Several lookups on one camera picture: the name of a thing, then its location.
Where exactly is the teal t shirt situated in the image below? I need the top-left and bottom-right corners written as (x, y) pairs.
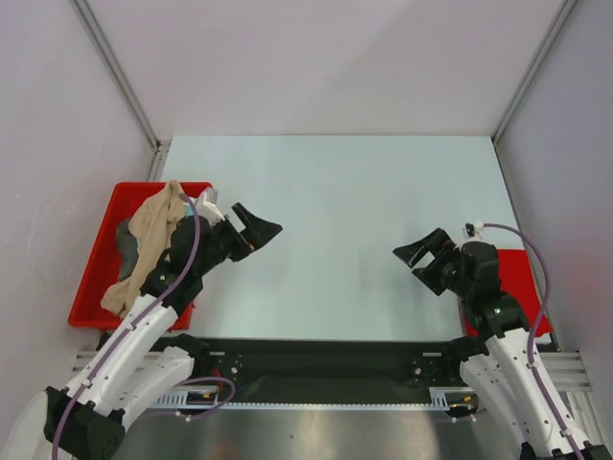
top-left (129, 195), bottom-right (197, 252)

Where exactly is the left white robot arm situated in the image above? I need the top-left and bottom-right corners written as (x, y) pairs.
top-left (1, 202), bottom-right (283, 459)

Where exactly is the grey t shirt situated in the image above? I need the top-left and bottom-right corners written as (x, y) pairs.
top-left (115, 218), bottom-right (139, 282)

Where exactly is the left aluminium corner post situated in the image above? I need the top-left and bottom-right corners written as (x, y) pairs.
top-left (69, 0), bottom-right (160, 151)

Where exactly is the white slotted cable duct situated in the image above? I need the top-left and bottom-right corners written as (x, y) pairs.
top-left (148, 386), bottom-right (480, 412)

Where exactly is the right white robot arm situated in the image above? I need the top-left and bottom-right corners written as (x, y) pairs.
top-left (393, 222), bottom-right (612, 459)

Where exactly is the folded red t shirt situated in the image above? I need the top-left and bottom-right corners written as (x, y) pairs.
top-left (462, 248), bottom-right (554, 346)

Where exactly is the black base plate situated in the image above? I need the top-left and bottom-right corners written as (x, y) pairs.
top-left (152, 334), bottom-right (482, 405)

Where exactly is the aluminium corner post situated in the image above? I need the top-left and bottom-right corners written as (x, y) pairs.
top-left (490, 0), bottom-right (579, 148)
top-left (69, 0), bottom-right (160, 151)

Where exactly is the beige t shirt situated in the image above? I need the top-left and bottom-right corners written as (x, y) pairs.
top-left (101, 180), bottom-right (187, 317)

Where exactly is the right aluminium corner post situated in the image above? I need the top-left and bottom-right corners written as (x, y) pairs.
top-left (490, 0), bottom-right (579, 148)

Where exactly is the red plastic bin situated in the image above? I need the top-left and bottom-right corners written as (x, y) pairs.
top-left (67, 181), bottom-right (215, 332)

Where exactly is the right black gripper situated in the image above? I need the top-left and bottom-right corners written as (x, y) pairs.
top-left (392, 227), bottom-right (472, 298)

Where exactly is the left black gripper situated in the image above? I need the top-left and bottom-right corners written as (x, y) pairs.
top-left (194, 203), bottom-right (281, 275)

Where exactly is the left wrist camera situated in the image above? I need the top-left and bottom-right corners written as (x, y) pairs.
top-left (195, 187), bottom-right (225, 227)

